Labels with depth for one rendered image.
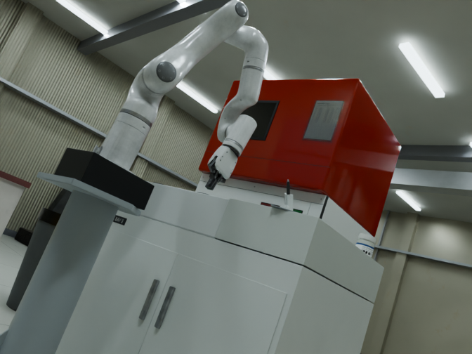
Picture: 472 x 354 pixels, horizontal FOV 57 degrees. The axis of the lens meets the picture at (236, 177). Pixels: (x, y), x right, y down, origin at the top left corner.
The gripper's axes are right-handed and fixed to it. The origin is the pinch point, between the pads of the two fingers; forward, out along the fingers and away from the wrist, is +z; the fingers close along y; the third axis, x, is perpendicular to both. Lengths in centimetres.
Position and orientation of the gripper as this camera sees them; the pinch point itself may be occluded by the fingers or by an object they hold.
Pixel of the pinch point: (211, 184)
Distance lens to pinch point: 162.5
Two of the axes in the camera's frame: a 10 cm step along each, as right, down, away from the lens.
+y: -4.7, -5.7, -6.7
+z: -4.5, 8.1, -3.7
